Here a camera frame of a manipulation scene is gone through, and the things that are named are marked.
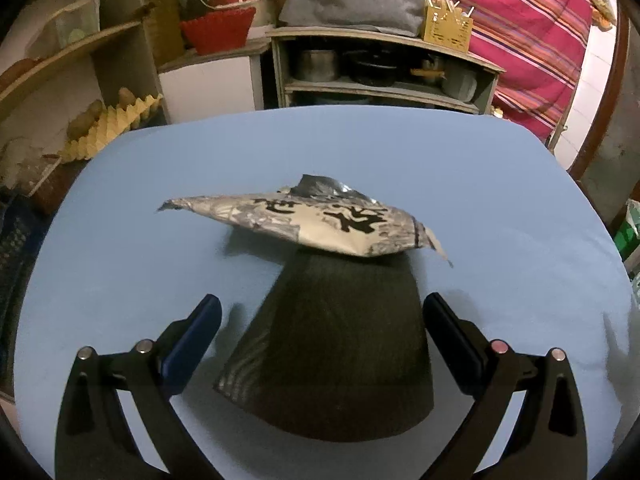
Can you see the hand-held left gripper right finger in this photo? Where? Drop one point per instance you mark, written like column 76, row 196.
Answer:
column 452, row 340

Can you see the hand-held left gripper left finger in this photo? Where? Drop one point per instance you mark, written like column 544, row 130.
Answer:
column 192, row 340

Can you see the black mesh pad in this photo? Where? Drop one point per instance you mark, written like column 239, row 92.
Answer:
column 325, row 360

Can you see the silver black printed packet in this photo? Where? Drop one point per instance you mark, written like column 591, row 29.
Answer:
column 320, row 225

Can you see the blue plastic crate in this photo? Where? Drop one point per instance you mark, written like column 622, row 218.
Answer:
column 17, row 285

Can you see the green white packet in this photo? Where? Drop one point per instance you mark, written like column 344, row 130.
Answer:
column 627, row 230

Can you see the yellow egg tray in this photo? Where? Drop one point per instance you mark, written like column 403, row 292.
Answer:
column 112, row 127

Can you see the small yellow object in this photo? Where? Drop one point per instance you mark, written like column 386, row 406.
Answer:
column 498, row 111

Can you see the brown framed door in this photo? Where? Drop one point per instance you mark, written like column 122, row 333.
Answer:
column 607, row 160

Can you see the large potato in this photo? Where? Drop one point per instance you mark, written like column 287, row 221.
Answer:
column 86, row 120

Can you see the white plastic bag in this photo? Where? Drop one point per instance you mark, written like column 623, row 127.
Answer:
column 20, row 160

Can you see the small potato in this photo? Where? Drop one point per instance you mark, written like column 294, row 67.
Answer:
column 126, row 99

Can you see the white cabinet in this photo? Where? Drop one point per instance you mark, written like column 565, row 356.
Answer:
column 210, row 87

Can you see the grey lidded pot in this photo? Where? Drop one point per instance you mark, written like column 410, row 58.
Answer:
column 461, row 82

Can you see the small wooden shelf unit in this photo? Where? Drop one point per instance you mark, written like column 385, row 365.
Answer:
column 380, row 92

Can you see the black pan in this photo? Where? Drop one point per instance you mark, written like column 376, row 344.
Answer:
column 374, row 70

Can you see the tall wooden shelf unit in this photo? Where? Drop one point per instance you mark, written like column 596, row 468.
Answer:
column 125, row 50

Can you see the small steel pot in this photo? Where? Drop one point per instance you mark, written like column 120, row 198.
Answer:
column 316, row 66

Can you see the red plastic basket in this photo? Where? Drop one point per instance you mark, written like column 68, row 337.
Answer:
column 217, row 32

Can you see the yellow cutlery holder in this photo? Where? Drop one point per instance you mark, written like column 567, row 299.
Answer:
column 447, row 30

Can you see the red striped cloth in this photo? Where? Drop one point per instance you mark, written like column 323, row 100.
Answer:
column 520, row 35

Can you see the red mesh bag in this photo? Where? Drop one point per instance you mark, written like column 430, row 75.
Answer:
column 17, row 76

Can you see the olive patterned sack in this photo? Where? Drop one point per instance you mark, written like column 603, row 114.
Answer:
column 170, row 10

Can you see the clear plastic container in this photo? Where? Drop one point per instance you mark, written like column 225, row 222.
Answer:
column 72, row 22

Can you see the hanging yellowish bag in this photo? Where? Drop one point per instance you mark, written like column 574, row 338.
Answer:
column 604, row 5

